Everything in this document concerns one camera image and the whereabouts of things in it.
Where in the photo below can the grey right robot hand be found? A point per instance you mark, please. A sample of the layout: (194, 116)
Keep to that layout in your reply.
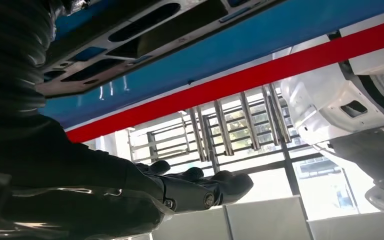
(62, 185)

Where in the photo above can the blue metal shelf rack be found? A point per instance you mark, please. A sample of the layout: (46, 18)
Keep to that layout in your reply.
(245, 49)

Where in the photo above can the white car body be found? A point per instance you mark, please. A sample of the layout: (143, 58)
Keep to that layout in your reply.
(328, 106)

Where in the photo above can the window with dark frame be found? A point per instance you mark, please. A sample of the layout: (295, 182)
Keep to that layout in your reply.
(311, 185)

